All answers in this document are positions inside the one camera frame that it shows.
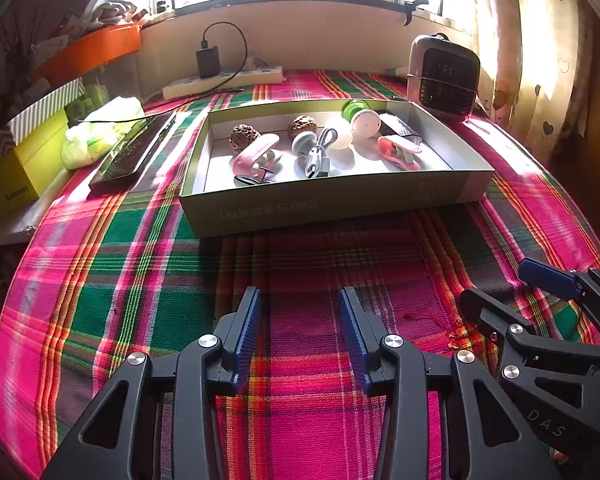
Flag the plaid tablecloth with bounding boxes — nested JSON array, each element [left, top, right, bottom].
[[0, 69, 600, 480]]

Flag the green packaged item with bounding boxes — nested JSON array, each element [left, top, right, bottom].
[[65, 85, 108, 121]]

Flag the cream curtain with hearts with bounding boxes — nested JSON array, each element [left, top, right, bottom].
[[472, 0, 600, 161]]

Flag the yellow-green striped box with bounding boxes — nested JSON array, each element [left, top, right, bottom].
[[0, 77, 87, 153]]

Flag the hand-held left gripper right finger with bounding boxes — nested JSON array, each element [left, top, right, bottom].
[[339, 287, 561, 480]]

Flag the white round jar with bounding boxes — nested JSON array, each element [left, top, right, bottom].
[[325, 119, 355, 152]]

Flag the shallow green cardboard box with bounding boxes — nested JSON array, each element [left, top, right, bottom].
[[179, 99, 496, 239]]

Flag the pink clip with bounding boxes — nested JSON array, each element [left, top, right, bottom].
[[231, 134, 281, 186], [376, 134, 423, 171]]

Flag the brown walnut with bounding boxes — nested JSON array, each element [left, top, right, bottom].
[[287, 115, 317, 140], [230, 124, 258, 153]]

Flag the black flat case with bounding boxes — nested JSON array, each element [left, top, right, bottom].
[[87, 111, 177, 193]]

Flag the small pink fan heater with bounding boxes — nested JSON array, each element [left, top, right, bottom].
[[406, 34, 482, 123]]

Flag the green and white spool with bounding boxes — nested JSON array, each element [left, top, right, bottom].
[[341, 99, 384, 139]]

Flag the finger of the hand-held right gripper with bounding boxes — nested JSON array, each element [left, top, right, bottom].
[[517, 258, 600, 331], [459, 287, 600, 368]]

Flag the black charger adapter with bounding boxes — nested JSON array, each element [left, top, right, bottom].
[[195, 46, 221, 79]]

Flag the green white tissue pack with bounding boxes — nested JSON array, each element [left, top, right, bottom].
[[60, 95, 145, 171]]

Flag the dried branches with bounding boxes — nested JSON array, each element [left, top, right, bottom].
[[0, 0, 46, 71]]

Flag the black charger cable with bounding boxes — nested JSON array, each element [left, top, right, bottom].
[[77, 22, 248, 123]]

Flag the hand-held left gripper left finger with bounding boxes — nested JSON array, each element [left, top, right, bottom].
[[40, 286, 263, 480]]

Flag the orange tray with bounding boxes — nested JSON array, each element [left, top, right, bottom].
[[30, 22, 143, 86]]

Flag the clear glass tank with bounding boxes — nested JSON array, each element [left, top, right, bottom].
[[85, 52, 143, 106]]

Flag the black grater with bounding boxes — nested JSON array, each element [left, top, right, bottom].
[[380, 112, 423, 141]]

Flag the white side board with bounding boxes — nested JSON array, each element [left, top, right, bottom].
[[0, 187, 63, 250]]

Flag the dark round gadget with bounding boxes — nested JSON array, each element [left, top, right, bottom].
[[291, 127, 338, 179]]

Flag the white power strip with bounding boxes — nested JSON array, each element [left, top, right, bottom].
[[161, 65, 285, 101]]

